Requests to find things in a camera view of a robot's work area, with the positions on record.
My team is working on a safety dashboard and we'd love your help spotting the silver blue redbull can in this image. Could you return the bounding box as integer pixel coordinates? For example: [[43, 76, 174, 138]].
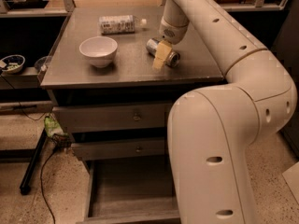
[[146, 38, 180, 67]]

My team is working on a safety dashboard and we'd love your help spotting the white ceramic bowl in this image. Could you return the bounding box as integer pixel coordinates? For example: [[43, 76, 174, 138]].
[[79, 36, 118, 68]]

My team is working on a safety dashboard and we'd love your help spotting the black metal table leg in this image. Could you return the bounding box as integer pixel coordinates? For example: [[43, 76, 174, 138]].
[[20, 130, 47, 195]]

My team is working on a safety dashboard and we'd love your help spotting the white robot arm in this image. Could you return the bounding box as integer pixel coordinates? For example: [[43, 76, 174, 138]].
[[159, 0, 297, 224]]

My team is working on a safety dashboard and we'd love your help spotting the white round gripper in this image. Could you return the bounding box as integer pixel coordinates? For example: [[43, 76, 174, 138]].
[[152, 18, 188, 70]]

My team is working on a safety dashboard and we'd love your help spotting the blue patterned small bowl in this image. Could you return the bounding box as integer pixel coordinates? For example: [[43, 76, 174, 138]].
[[0, 54, 25, 74]]

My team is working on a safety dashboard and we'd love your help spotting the grey wooden drawer cabinet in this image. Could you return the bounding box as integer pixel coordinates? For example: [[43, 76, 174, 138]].
[[37, 5, 224, 224]]

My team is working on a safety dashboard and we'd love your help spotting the green snack bag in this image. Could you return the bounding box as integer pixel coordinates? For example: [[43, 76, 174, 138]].
[[44, 116, 71, 148]]

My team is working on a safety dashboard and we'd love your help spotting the grey open bottom drawer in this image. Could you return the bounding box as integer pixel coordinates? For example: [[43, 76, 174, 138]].
[[76, 155, 180, 224]]

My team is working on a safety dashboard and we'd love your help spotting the grey top drawer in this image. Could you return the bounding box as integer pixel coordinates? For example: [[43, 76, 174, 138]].
[[53, 103, 171, 133]]

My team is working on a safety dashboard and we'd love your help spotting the clear plastic cup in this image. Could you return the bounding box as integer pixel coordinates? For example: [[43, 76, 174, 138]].
[[34, 56, 52, 73]]

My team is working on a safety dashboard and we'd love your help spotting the grey middle drawer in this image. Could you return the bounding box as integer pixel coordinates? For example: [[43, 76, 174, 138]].
[[71, 137, 165, 161]]

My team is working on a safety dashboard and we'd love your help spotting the black floor cable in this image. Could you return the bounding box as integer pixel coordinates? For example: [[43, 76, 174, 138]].
[[39, 147, 60, 224]]

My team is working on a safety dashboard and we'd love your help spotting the clear labelled plastic bottle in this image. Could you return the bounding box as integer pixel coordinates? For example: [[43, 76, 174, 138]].
[[99, 15, 147, 35]]

